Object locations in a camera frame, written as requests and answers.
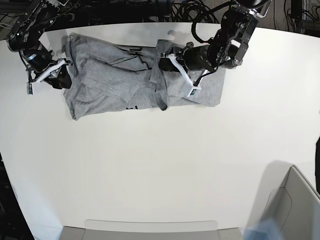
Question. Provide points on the grey bin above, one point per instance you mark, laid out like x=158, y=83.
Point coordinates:
x=121, y=230
x=295, y=207

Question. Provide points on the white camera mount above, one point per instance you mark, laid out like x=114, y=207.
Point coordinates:
x=55, y=74
x=189, y=90

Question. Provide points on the blue cloth in bin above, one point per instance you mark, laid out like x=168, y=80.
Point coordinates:
x=267, y=229

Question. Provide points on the grey T-shirt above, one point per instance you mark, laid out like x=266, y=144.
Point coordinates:
x=107, y=77

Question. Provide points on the grey bin bottom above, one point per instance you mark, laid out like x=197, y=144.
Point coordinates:
x=121, y=230

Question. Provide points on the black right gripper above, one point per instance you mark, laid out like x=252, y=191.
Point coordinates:
x=41, y=67

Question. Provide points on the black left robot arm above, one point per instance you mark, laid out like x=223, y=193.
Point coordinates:
x=230, y=43

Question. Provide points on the grey bin right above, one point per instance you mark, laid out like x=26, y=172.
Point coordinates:
x=295, y=207

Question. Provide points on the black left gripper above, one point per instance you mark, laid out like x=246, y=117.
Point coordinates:
x=190, y=58

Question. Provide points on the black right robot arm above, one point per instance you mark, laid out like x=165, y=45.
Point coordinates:
x=24, y=39

